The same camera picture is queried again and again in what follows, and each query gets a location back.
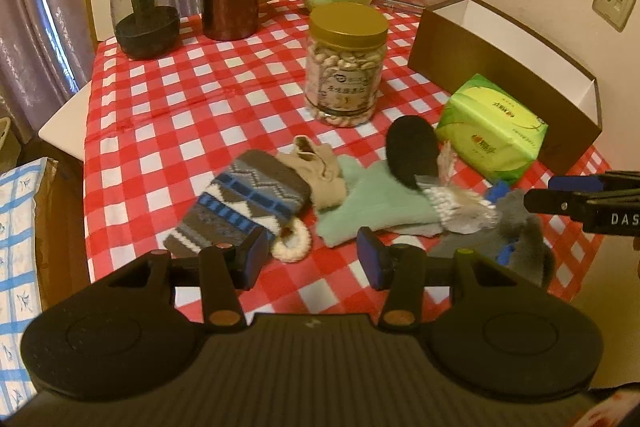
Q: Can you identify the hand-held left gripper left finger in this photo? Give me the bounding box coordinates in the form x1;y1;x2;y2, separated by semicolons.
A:
119;227;273;336

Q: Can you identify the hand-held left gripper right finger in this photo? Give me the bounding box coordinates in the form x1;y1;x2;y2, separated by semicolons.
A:
356;227;507;336

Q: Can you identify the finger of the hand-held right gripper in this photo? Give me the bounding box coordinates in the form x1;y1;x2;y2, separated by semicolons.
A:
523;188;603;224
547;171;640;196

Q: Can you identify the mint green towel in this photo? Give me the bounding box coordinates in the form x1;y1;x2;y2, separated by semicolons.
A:
316;155;443;249

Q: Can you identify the bag of cotton swabs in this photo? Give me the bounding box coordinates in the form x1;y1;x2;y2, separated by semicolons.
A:
414;141;502;236

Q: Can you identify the brown cardboard box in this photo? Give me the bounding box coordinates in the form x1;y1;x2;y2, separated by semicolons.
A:
407;0;603;176

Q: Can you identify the grey cloth with blue trim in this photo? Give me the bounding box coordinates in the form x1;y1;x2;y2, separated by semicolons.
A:
427;182;557;289

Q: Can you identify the patterned knit sock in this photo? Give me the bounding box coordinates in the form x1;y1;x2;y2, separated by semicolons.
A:
164;150;314;264

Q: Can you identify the beige sock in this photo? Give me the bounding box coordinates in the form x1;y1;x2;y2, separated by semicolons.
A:
276;136;349;212

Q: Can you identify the green tissue pack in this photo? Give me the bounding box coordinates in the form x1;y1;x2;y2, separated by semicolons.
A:
434;73;550;186

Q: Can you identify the red checkered tablecloth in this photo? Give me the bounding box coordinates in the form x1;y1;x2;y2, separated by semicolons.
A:
82;0;612;304

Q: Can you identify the peanut jar with gold lid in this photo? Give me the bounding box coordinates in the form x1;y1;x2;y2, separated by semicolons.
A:
304;3;390;128

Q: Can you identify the blue patterned white cloth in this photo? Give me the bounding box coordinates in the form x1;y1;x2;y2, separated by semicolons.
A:
0;157;52;409

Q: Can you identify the glass jar with dark contents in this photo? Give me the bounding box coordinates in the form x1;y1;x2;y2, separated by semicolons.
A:
110;0;181;60

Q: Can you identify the beige wall socket with switch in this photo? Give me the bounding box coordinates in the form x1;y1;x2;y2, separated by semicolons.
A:
592;0;637;32

